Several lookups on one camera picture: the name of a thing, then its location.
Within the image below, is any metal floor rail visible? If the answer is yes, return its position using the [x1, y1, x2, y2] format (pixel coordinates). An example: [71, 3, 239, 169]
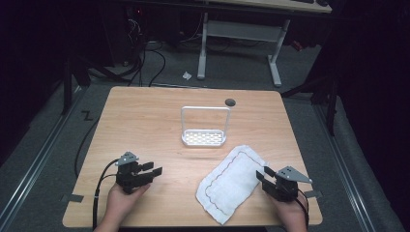
[313, 104, 376, 232]
[0, 86, 87, 228]

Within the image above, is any person's right hand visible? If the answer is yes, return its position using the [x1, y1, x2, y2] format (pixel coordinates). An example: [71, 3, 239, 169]
[270, 192, 308, 231]

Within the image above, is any black metal stand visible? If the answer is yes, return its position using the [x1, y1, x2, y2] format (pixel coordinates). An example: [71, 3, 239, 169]
[61, 56, 130, 116]
[280, 73, 339, 136]

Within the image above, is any grey tape piece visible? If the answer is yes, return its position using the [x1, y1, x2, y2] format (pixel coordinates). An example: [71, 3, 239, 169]
[61, 193, 85, 204]
[303, 189, 324, 199]

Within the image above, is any black cable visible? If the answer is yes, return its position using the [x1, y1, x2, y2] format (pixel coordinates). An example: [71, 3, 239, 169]
[92, 158, 121, 230]
[294, 188, 310, 228]
[73, 117, 101, 180]

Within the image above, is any white rack with handle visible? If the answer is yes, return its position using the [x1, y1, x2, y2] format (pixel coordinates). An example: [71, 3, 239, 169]
[180, 105, 232, 148]

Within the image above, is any white desk with metal legs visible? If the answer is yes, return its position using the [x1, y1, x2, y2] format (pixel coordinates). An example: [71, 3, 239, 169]
[196, 0, 333, 88]

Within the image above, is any white cloth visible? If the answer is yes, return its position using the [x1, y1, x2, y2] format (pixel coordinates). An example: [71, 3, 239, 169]
[195, 144, 270, 226]

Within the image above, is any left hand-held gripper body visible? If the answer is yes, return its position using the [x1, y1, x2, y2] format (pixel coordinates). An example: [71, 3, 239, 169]
[114, 151, 153, 195]

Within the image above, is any person's left hand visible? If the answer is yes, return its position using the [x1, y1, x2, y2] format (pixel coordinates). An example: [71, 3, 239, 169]
[102, 183, 152, 228]

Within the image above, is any bundle of black cables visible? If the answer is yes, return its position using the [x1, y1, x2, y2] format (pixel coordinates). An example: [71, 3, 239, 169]
[124, 9, 167, 87]

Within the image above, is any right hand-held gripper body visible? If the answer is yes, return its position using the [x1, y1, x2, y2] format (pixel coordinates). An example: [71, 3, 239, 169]
[264, 165, 313, 203]

